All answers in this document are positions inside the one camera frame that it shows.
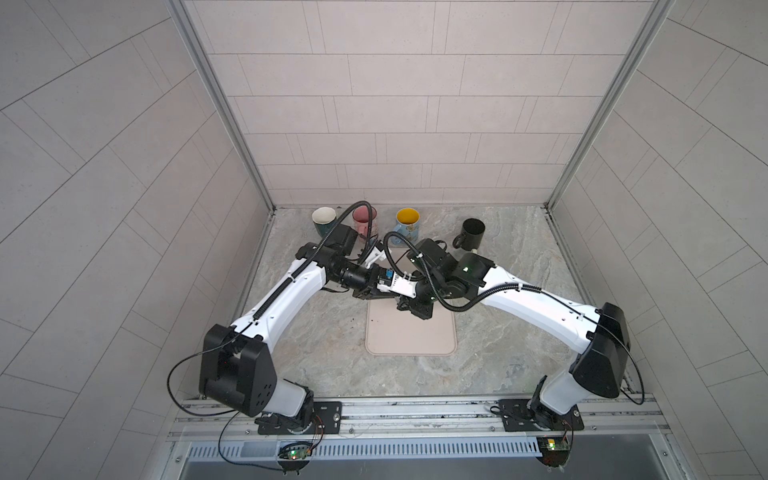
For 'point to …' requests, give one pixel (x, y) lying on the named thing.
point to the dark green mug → (323, 218)
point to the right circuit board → (554, 450)
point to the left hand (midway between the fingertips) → (402, 292)
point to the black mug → (471, 236)
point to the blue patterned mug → (407, 224)
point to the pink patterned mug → (361, 218)
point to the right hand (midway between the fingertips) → (398, 305)
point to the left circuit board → (295, 451)
